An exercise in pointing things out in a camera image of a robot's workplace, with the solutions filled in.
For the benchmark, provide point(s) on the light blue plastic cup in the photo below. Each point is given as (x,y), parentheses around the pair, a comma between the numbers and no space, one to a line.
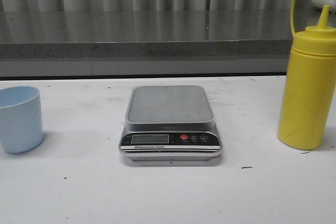
(21,120)

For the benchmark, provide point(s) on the silver digital kitchen scale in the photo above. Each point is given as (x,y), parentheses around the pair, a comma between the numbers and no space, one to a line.
(169,123)

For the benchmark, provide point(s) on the grey stone counter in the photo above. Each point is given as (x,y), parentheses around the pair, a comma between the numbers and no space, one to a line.
(90,44)

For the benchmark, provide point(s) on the yellow squeeze bottle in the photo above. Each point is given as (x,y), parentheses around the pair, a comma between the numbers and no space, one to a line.
(310,84)

